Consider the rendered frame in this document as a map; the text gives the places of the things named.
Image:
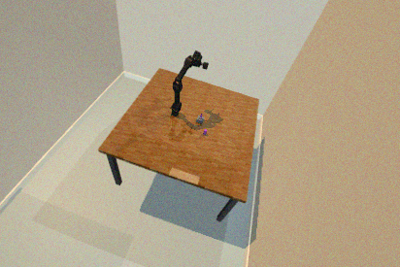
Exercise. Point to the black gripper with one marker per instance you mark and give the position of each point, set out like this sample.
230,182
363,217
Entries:
205,64

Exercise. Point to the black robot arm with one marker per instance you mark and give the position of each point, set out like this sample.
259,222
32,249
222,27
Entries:
189,61

